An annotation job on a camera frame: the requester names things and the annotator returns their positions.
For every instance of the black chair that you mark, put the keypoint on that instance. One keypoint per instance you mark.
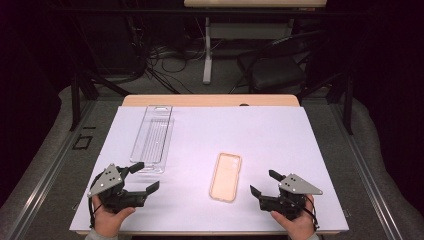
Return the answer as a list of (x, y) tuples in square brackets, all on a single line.
[(276, 75)]

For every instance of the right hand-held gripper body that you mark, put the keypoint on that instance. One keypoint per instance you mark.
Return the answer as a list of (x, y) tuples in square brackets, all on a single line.
[(296, 186)]

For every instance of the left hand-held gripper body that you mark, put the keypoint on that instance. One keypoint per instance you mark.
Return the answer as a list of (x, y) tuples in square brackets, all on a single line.
[(106, 181)]

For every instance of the wooden table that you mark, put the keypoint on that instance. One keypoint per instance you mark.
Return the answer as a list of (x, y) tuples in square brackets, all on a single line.
[(200, 100)]

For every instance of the metal floor rail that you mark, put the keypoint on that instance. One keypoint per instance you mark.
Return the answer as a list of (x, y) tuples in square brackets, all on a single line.
[(370, 186), (43, 180)]

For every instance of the person's right hand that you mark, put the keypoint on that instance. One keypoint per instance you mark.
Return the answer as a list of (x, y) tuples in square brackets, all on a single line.
[(300, 228)]

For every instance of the white desk crossbeam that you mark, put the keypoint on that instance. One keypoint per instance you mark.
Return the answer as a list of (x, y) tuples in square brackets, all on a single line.
[(250, 30)]

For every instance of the beige desk top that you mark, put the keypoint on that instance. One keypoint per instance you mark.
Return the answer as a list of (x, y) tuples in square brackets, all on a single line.
[(253, 3)]

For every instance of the white desk leg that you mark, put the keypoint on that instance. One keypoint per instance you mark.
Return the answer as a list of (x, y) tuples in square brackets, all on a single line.
[(207, 60)]

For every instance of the beige phone case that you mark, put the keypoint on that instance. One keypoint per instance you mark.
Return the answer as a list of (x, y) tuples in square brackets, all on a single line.
[(225, 180)]

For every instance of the white board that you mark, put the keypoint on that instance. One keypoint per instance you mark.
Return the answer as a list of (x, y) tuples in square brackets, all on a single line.
[(266, 150)]

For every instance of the black metal stand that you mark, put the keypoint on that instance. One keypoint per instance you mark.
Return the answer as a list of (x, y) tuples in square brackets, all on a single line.
[(76, 100), (348, 103)]

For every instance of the person's left hand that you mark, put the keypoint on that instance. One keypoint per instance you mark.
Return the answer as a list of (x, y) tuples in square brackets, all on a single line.
[(108, 223)]

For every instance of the clear plastic packaging tray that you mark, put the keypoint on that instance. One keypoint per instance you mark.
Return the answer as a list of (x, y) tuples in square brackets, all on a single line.
[(151, 140)]

